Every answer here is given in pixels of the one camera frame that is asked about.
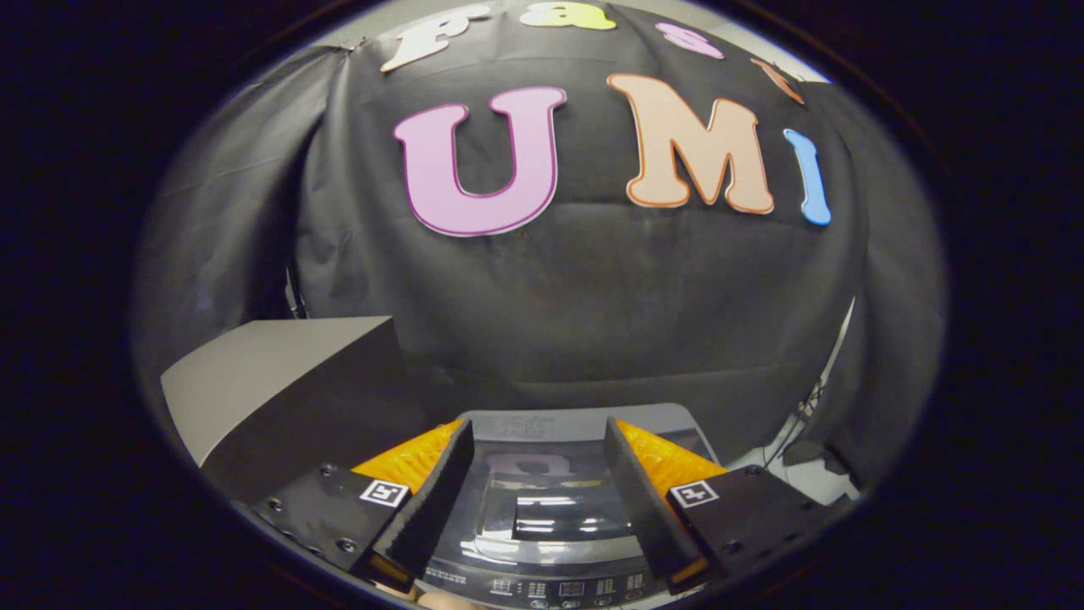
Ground beige and grey cabinet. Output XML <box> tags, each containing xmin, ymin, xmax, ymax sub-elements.
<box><xmin>161</xmin><ymin>316</ymin><xmax>424</xmax><ymax>505</ymax></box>

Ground dark washing machine lid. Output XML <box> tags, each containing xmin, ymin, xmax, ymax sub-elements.
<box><xmin>457</xmin><ymin>404</ymin><xmax>714</xmax><ymax>570</ymax></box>

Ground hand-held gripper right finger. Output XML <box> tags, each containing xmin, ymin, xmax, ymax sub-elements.
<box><xmin>604</xmin><ymin>417</ymin><xmax>848</xmax><ymax>594</ymax></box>

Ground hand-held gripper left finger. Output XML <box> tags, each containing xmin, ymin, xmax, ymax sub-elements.
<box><xmin>250</xmin><ymin>418</ymin><xmax>475</xmax><ymax>594</ymax></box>

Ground grey washing machine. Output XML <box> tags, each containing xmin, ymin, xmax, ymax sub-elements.
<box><xmin>415</xmin><ymin>402</ymin><xmax>721</xmax><ymax>610</ymax></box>

